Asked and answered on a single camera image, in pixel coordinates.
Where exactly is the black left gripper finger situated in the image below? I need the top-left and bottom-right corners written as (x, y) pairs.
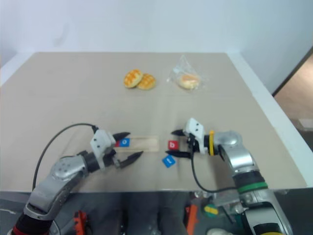
top-left (112, 132), bottom-right (131, 141)
top-left (119, 151), bottom-right (144, 169)

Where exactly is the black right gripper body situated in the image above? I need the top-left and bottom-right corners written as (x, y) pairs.
top-left (183, 131), bottom-right (200, 155)

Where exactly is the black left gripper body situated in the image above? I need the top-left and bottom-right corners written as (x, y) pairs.
top-left (104, 148), bottom-right (124, 170)

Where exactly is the blue letter t block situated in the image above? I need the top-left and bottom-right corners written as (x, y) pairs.
top-left (161, 155), bottom-right (177, 168)

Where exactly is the yellow zip tie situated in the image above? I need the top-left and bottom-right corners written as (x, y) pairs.
top-left (208, 130), bottom-right (216, 157)

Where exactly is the red blue block bar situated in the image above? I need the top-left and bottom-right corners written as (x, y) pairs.
top-left (114, 135), bottom-right (160, 152)

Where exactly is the pale round bun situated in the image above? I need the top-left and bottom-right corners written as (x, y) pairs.
top-left (178, 73), bottom-right (200, 90)

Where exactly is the golden crosshatched bun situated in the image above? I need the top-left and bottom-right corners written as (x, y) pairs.
top-left (136, 73), bottom-right (157, 91)
top-left (123, 69), bottom-right (144, 89)

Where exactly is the yellow and green object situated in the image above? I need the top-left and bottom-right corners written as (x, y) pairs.
top-left (203, 205), bottom-right (219, 218)

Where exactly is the orange clamp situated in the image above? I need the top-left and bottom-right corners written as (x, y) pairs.
top-left (184, 204), bottom-right (199, 235)

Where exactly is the bun in plastic bag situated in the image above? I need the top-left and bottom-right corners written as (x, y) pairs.
top-left (166, 54), bottom-right (211, 92)

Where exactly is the orange and black tool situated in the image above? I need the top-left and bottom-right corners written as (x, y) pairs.
top-left (74, 210), bottom-right (89, 235)

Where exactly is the white shoe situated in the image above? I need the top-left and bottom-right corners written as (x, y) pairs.
top-left (206, 228), bottom-right (230, 235)

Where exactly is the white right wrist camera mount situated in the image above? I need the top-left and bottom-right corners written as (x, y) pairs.
top-left (184, 117), bottom-right (206, 155)

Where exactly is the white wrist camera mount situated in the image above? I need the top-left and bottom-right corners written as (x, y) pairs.
top-left (89, 129), bottom-right (116, 170)
top-left (184, 117), bottom-right (206, 155)

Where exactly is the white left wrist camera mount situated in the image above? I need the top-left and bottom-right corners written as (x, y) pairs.
top-left (89, 129), bottom-right (116, 170)

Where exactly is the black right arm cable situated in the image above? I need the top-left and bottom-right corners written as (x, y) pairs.
top-left (190, 152), bottom-right (243, 193)

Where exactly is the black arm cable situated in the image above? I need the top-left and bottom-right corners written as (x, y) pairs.
top-left (190, 152), bottom-right (243, 193)
top-left (31, 122), bottom-right (99, 192)

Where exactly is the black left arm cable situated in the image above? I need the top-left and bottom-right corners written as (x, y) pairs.
top-left (31, 122), bottom-right (99, 192)

